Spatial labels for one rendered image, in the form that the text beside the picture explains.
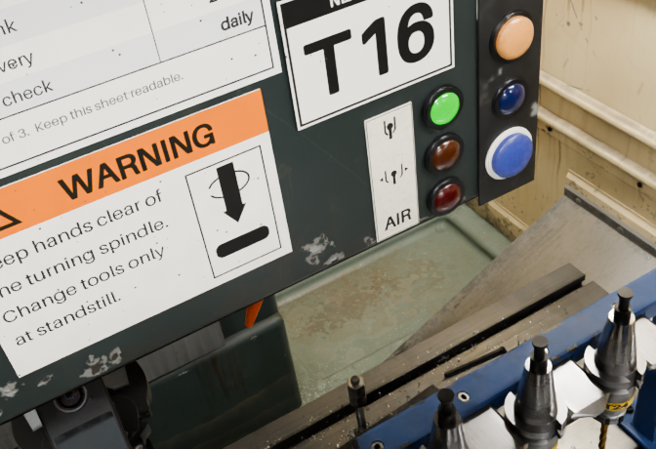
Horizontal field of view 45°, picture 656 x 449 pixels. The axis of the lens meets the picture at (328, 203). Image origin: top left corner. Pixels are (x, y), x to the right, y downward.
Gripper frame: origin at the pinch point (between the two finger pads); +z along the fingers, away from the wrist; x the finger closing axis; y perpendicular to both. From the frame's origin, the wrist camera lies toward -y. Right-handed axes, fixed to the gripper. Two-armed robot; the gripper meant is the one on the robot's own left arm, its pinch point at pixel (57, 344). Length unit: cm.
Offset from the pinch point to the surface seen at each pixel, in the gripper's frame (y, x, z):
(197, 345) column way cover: 52, 18, 41
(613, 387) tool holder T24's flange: 22, 48, -18
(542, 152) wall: 55, 101, 50
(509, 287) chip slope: 69, 79, 34
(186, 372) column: 59, 15, 43
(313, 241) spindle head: -18.8, 15.7, -21.2
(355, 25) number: -30.9, 19.7, -21.1
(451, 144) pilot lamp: -21.7, 24.9, -21.8
